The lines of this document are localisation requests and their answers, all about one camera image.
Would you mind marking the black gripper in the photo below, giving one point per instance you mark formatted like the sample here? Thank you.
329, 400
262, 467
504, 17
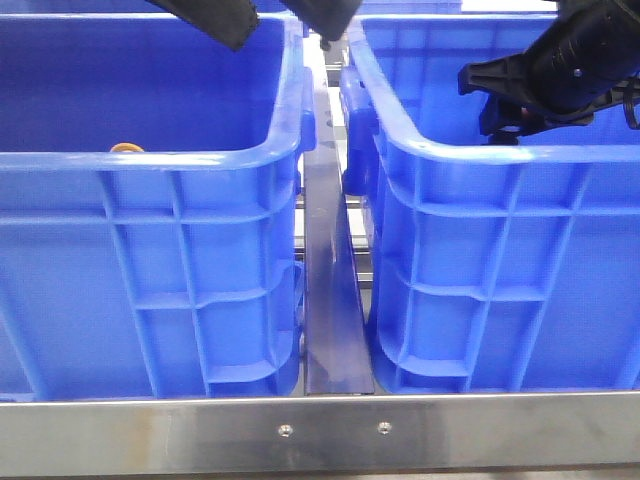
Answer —
591, 48

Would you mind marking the red mushroom push button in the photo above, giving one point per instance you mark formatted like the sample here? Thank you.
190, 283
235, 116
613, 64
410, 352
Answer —
503, 138

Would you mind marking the yellow mushroom push button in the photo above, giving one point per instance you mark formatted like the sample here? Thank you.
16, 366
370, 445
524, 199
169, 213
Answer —
126, 147

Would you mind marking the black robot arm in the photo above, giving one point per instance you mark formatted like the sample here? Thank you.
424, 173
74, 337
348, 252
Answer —
232, 22

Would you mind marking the right blue plastic bin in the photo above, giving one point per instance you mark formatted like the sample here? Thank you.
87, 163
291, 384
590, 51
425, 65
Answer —
495, 268

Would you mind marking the blue plastic bin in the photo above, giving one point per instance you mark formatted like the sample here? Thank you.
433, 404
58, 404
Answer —
495, 268
168, 273

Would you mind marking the left blue plastic bin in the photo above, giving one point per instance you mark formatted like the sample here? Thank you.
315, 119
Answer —
168, 273

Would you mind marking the steel front rail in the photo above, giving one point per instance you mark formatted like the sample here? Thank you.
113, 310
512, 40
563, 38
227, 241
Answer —
334, 434

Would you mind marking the right rail screw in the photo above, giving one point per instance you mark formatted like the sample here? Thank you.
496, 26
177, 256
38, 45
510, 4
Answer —
384, 427

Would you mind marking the rail screw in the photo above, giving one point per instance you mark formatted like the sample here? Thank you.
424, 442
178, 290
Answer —
384, 427
285, 430

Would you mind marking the left rail screw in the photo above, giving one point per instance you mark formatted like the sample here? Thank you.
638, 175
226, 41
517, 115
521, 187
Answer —
285, 430

